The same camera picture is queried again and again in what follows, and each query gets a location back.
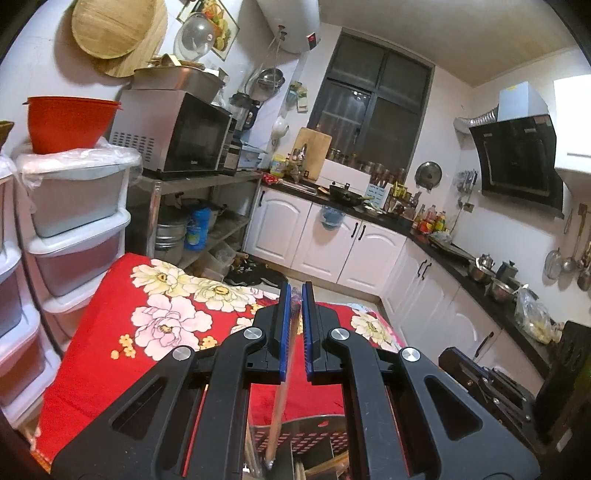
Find black wok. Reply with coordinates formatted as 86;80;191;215
329;183;375;206

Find dark kitchen window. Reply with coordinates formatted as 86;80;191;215
307;28;435;174

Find steel kettle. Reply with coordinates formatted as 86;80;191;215
468;253;497;284

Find clear plastic bag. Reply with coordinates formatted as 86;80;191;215
515;286;555;344

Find small steel pot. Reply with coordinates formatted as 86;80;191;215
489;277;520;303

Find grey plastic utensil holder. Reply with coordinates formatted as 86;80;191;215
240;413;370;480

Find red floral blanket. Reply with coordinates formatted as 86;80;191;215
30;253;407;462

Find black countertop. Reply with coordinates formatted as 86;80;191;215
259;173;555;365

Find hanging steel colander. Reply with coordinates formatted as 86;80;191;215
247;67;286;102

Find hanging steel ladle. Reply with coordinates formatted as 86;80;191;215
562;208;583;274

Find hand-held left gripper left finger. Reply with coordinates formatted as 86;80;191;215
51;284;293;480

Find white plastic drawer unit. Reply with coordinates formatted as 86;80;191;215
16;148;141;370
0;157;61;430

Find white wall cabinet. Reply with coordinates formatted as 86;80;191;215
554;76;591;185

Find white water heater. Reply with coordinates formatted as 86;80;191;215
256;0;321;54

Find silver microwave oven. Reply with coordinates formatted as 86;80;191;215
108;89;243;181

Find black blender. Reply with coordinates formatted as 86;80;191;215
229;92;259;134

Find white box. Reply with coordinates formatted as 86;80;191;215
320;159;372;185

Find white kitchen cabinets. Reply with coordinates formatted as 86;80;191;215
242;185;550;384

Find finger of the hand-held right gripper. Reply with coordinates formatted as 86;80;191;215
438;347;539;423

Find round bamboo tray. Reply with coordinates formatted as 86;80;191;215
71;0;155;58

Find black range hood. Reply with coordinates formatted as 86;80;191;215
455;83;566;217

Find hanging steel strainer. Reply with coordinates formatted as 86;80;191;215
545;248;564;280

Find steel lid on wall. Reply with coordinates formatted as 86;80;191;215
414;161;443;190

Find wooden cutting board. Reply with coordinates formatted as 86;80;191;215
293;127;332;181

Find round wooden board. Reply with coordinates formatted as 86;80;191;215
95;0;169;79

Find glass pot lid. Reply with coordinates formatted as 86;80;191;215
174;13;218;61

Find steel basin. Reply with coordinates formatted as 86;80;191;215
131;65;227;104

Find large steel pot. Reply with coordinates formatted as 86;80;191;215
154;219;190;264

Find metal shelf rack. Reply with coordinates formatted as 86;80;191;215
127;171;264;278

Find red plastic basin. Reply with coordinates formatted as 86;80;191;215
25;96;125;155

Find blue hanging bag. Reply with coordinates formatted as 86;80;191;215
320;205;345;232

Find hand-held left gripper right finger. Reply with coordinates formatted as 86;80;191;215
301;281;542;480

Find group of condiment bottles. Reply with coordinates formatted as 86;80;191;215
413;203;448;234

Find row of spice jars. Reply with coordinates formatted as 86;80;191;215
329;148;407;183

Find food wall poster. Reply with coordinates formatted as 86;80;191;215
178;0;241;61

